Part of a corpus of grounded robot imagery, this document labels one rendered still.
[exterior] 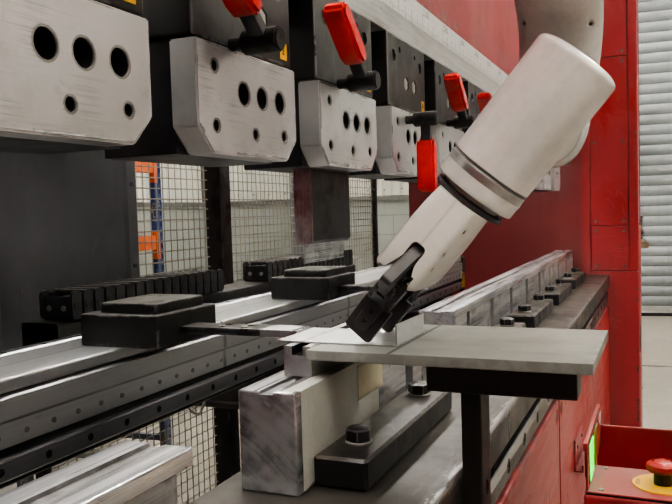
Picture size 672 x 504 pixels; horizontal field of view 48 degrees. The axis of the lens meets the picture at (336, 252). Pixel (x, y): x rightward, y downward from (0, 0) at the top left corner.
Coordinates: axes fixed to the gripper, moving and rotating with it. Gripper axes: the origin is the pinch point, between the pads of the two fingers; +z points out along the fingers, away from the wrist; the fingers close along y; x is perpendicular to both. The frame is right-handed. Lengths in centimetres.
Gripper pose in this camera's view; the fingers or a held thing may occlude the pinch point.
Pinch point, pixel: (377, 315)
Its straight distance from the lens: 78.2
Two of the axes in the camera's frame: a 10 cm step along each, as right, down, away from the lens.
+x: 7.2, 6.4, -2.7
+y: -4.0, 0.6, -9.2
